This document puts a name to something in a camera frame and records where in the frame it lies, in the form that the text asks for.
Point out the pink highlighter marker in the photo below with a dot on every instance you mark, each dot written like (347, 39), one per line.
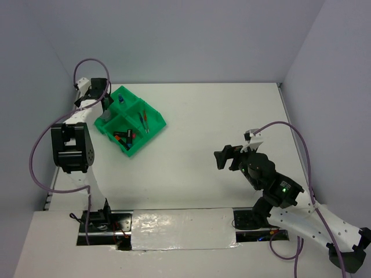
(126, 134)

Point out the silver tape sheet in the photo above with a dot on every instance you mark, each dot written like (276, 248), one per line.
(183, 229)

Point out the blue gel pen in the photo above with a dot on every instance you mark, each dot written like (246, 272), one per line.
(142, 122)

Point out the red gel pen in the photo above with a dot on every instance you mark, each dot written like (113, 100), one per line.
(145, 122)

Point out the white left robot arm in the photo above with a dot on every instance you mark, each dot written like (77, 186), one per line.
(73, 151)

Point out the blue highlighter marker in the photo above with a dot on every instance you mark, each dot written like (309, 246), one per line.
(129, 141)

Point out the black mounting rail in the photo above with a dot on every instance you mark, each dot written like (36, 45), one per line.
(116, 230)

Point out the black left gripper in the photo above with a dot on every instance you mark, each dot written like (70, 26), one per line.
(111, 100)

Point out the green compartment tray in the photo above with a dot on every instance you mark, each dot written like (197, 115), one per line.
(128, 119)

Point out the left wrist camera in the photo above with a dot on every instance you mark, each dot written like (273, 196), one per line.
(82, 85)

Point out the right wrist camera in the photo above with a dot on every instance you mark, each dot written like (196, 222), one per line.
(253, 140)

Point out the orange highlighter marker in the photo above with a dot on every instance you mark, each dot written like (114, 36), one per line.
(124, 144)

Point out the clear spray bottle blue cap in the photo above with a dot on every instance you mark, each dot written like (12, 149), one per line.
(122, 101)

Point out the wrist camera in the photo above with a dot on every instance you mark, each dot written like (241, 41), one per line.
(253, 140)
(82, 85)

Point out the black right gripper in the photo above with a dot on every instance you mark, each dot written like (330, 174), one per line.
(226, 152)

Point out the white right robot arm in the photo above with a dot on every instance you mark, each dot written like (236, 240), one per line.
(286, 204)

